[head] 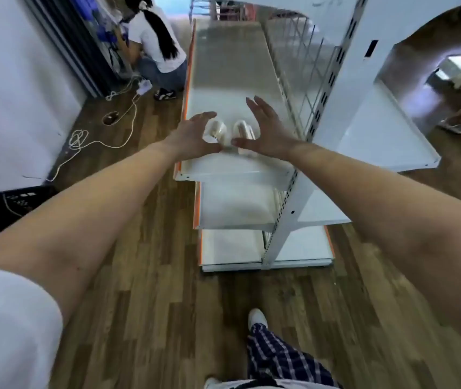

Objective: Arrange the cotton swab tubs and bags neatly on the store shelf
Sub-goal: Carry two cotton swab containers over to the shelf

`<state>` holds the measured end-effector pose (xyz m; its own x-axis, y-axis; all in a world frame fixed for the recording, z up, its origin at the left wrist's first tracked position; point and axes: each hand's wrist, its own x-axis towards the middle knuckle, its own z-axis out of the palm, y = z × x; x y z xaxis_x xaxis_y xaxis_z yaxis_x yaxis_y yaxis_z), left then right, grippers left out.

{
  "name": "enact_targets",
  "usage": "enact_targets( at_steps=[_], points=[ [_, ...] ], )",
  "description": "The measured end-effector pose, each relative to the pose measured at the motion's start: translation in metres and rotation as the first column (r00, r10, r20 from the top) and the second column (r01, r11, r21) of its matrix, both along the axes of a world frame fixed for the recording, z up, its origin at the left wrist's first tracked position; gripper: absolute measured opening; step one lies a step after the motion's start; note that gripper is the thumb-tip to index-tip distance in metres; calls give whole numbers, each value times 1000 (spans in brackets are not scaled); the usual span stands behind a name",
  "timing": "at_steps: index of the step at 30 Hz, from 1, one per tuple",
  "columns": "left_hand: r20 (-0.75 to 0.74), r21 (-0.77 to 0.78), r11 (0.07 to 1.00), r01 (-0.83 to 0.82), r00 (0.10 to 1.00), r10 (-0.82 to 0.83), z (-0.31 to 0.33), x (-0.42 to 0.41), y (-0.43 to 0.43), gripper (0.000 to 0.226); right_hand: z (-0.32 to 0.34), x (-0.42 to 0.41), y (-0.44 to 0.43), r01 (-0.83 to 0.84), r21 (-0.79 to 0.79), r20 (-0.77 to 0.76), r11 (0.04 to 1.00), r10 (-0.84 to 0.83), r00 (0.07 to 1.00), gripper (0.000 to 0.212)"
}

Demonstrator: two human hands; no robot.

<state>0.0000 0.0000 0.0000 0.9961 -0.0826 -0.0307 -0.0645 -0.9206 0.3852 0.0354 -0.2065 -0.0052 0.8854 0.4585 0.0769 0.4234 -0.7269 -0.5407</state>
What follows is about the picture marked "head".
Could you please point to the person's left hand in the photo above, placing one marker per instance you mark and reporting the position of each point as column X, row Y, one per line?
column 188, row 137

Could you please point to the person's right hand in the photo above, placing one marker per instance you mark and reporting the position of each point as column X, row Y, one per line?
column 273, row 137

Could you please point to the white power strip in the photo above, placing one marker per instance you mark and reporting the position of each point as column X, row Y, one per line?
column 144, row 87

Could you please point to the white shoe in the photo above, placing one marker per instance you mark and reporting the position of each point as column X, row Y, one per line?
column 211, row 383
column 257, row 316

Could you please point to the blue hanging items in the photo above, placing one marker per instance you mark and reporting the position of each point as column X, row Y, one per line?
column 93, row 16

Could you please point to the person's right thumb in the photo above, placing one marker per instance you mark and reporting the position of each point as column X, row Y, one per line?
column 242, row 143

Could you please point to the white metal shelf unit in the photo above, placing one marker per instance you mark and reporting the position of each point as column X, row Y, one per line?
column 230, row 68

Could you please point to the person's left thumb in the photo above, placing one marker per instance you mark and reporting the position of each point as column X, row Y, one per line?
column 213, row 149

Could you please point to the person's right forearm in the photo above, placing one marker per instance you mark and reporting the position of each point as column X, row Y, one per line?
column 368, row 198

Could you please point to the person's left forearm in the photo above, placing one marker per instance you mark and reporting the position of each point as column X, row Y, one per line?
column 113, row 190

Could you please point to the blue plaid trousers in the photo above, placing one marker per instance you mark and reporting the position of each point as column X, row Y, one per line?
column 275, row 356

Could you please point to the white paper cup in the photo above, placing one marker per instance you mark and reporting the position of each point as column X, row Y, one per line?
column 216, row 127
column 242, row 127

